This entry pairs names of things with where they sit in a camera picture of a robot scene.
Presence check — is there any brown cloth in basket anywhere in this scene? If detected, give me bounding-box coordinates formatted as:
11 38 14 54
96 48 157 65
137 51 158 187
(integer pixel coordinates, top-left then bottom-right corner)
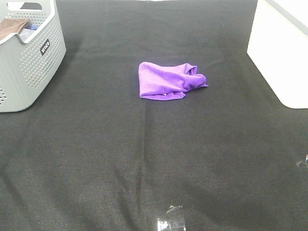
0 18 29 40

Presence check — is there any blue cloth in basket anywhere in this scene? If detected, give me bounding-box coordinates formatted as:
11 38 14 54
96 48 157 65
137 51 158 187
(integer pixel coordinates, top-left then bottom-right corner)
19 25 38 41

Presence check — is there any clear tape patch right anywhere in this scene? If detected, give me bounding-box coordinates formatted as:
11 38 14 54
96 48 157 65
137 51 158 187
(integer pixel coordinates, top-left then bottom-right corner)
296 154 308 168

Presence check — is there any black tablecloth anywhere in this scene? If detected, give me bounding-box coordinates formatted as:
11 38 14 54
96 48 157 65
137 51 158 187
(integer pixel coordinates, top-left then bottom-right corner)
0 0 308 231

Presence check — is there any purple microfiber towel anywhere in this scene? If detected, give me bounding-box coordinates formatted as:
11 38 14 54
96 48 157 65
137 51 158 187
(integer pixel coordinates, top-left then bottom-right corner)
138 62 208 101

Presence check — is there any clear tape patch front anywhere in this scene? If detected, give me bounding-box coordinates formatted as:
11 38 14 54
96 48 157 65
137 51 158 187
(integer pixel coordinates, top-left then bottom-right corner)
157 205 186 231

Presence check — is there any grey perforated laundry basket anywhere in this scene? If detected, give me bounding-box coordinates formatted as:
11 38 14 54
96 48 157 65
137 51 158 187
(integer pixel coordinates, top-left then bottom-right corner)
0 0 66 113

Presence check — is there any white plastic storage bin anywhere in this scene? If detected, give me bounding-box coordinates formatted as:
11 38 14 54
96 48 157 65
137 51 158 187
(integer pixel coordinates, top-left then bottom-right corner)
247 0 308 109

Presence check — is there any clear tape patch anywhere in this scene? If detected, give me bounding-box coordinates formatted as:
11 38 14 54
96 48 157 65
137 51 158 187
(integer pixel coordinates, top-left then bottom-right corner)
157 205 186 231
296 154 308 168

